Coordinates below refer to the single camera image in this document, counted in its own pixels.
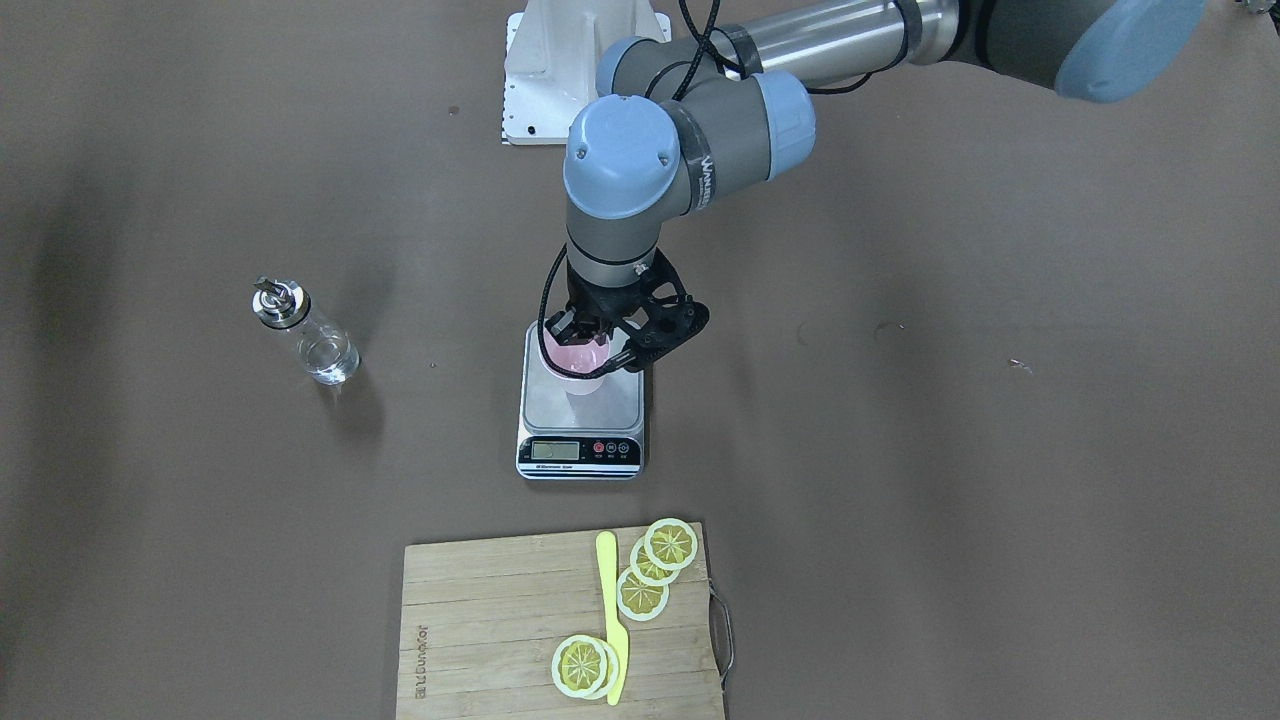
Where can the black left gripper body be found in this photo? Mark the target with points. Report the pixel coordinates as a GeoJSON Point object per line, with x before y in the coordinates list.
{"type": "Point", "coordinates": [597, 303]}

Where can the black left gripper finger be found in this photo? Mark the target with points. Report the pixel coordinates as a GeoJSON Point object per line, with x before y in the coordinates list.
{"type": "Point", "coordinates": [563, 328]}
{"type": "Point", "coordinates": [601, 332]}

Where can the pink plastic cup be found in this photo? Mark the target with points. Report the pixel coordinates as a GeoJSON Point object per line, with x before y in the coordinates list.
{"type": "Point", "coordinates": [580, 359]}

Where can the glass sauce bottle metal spout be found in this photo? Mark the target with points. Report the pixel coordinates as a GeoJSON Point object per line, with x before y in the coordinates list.
{"type": "Point", "coordinates": [322, 348]}

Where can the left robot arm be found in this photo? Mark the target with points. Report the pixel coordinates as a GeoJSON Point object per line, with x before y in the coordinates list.
{"type": "Point", "coordinates": [678, 125]}

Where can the silver kitchen scale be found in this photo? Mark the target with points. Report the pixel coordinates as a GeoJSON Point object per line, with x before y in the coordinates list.
{"type": "Point", "coordinates": [563, 435]}

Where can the yellow plastic knife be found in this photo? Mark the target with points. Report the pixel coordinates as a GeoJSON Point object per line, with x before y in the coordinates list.
{"type": "Point", "coordinates": [616, 635]}

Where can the middle lemon slice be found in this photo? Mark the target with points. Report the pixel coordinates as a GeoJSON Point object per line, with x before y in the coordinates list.
{"type": "Point", "coordinates": [645, 569]}

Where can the bamboo cutting board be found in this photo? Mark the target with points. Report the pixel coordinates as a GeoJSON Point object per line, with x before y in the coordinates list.
{"type": "Point", "coordinates": [481, 621]}

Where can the lemon slice by knife blade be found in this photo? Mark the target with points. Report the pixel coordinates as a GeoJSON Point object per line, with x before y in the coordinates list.
{"type": "Point", "coordinates": [585, 668]}

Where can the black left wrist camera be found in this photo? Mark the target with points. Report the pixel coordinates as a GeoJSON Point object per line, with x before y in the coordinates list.
{"type": "Point", "coordinates": [655, 312]}

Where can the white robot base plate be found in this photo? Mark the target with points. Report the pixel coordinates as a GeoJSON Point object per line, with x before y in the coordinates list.
{"type": "Point", "coordinates": [552, 48]}

